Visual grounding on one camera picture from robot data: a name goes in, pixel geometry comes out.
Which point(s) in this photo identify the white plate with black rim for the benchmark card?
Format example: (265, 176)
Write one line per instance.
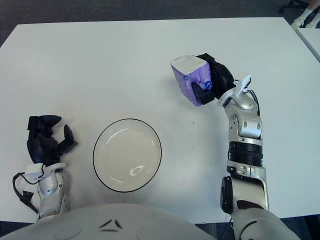
(127, 152)

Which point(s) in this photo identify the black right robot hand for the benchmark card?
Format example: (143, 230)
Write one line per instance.
(222, 80)

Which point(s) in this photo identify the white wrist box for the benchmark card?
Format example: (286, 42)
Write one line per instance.
(242, 83)
(33, 170)

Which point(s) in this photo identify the black office chair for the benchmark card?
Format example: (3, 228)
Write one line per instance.
(287, 5)

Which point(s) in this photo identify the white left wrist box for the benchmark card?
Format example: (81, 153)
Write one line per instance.
(33, 170)

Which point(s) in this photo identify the white side table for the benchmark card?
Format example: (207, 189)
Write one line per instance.
(312, 37)

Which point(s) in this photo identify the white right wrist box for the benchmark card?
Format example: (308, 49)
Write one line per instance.
(242, 83)

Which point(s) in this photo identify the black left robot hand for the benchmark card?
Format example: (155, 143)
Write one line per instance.
(38, 147)

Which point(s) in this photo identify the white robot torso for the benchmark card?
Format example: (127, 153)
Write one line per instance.
(75, 220)

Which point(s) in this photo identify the purple tissue paper pack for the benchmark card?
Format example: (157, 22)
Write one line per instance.
(185, 75)

